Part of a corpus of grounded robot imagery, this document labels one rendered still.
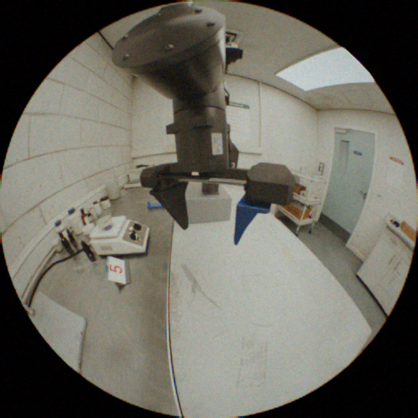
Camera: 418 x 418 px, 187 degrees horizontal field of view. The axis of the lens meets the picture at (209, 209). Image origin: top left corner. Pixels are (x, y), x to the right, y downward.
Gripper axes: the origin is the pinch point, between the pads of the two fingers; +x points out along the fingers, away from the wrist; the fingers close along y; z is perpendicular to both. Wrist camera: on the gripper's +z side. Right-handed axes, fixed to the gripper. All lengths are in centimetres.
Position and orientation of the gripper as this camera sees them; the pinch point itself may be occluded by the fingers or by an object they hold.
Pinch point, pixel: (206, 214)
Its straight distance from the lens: 16.6
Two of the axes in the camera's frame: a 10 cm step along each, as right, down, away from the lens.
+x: 0.6, 8.9, 4.4
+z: 4.8, -4.2, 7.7
